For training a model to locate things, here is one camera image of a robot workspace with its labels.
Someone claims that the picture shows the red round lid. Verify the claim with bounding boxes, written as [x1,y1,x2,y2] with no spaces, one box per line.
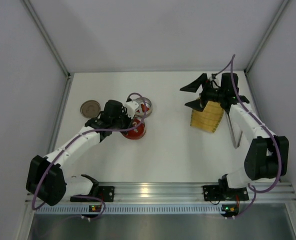
[122,117,146,140]

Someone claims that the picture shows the metal serving tongs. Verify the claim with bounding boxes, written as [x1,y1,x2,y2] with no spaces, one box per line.
[225,112,243,149]

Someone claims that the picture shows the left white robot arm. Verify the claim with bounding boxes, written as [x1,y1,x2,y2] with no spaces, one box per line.
[26,100,139,206]

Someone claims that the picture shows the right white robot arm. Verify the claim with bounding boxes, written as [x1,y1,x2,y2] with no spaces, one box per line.
[180,72,290,199]

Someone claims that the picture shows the bamboo woven tray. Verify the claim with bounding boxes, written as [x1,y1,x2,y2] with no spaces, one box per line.
[190,101,224,133]

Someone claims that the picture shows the beige round lid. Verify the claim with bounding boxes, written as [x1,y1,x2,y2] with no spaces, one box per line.
[80,100,101,119]

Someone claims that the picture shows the far metal round tin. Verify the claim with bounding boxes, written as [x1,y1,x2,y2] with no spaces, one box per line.
[135,97,153,118]

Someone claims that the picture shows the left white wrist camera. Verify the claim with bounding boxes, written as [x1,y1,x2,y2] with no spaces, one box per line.
[124,100,141,119]

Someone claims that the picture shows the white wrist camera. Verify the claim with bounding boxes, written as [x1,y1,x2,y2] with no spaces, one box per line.
[210,73,218,83]
[124,100,141,119]

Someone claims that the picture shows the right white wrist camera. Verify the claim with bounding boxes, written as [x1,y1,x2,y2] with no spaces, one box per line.
[210,73,218,83]

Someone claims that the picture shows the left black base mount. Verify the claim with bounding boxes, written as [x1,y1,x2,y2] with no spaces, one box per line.
[70,185,115,203]

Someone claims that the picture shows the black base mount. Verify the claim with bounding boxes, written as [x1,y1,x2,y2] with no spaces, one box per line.
[202,184,249,202]
[70,185,115,203]

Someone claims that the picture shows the aluminium mounting rail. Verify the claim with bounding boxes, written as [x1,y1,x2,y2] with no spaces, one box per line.
[99,182,296,204]

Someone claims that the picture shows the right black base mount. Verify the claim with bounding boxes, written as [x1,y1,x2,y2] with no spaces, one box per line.
[202,184,249,202]

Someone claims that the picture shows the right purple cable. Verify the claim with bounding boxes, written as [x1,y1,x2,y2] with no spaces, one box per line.
[212,53,282,219]

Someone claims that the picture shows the slotted cable duct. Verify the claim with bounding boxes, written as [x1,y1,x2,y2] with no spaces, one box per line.
[36,204,237,215]

